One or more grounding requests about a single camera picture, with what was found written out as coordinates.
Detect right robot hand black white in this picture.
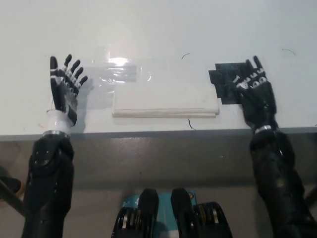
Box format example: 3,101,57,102
232,55,277,134

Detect black tape patch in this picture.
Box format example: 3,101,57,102
208,60,248,106

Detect clear plastic bag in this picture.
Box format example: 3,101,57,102
78,63,138,110

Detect white folded napkin stack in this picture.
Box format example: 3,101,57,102
111,80,220,119

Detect clear glossy tape sheet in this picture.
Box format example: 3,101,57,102
93,47,152,82

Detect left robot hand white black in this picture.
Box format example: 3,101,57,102
42,54,89,136

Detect dark metal rod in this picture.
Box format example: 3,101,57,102
0,179,25,219

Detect brown shoe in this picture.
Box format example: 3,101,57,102
0,176,23,199

